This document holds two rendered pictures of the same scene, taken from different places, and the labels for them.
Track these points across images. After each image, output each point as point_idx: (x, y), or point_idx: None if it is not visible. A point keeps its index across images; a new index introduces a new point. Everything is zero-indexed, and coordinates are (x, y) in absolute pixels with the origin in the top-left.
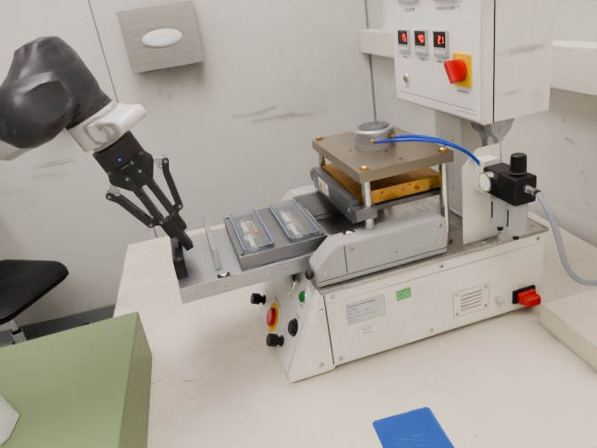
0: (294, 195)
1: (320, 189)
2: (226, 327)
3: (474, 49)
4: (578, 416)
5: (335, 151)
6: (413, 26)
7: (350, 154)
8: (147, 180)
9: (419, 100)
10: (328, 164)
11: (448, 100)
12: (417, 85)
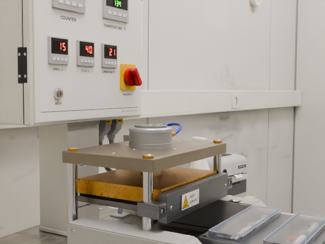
0: (191, 236)
1: (181, 213)
2: None
3: (137, 61)
4: None
5: (185, 150)
6: (73, 36)
7: (186, 147)
8: None
9: (78, 115)
10: (155, 188)
11: (113, 105)
12: (76, 99)
